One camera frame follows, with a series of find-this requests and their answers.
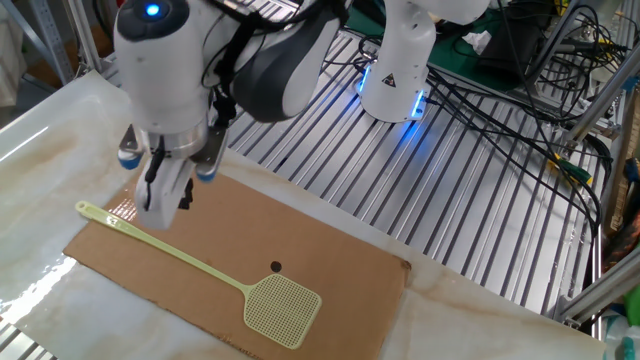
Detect green yellow connector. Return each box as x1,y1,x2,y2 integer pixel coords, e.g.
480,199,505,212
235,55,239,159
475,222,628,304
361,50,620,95
547,152,595,186

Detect green plastic item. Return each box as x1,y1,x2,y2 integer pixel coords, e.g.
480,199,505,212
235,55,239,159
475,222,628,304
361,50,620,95
622,284,640,326

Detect silver wrist camera blue ends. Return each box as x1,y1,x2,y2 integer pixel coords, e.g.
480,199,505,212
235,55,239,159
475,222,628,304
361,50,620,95
117,124,229,184

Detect aluminium frame post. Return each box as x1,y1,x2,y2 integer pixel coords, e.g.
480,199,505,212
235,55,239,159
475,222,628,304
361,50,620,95
564,62,640,146
552,259,640,329
64,0,104,77

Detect brown cardboard sheet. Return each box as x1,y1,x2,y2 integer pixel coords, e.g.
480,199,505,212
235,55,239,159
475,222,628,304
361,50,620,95
62,172,412,360

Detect yellow-green plastic flyswatter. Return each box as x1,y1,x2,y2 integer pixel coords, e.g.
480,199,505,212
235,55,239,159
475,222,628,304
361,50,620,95
74,200,324,351

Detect white plastic container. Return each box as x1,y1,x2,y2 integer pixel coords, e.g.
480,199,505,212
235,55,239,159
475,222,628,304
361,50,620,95
602,314,640,360

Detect crumpled white paper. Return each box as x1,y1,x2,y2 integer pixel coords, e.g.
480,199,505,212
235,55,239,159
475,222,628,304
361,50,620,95
460,29,494,56

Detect black bag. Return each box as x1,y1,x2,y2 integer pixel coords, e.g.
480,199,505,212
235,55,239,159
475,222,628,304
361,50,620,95
474,19,546,86

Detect grey perforated shelf upright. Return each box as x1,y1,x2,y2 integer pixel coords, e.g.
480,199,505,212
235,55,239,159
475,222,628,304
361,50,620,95
0,0,76,86

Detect green mat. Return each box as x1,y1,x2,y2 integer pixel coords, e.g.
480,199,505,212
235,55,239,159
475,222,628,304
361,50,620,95
344,0,566,94

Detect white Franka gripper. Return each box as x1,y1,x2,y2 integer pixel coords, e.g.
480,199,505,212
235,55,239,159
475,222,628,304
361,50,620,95
133,155,197,232

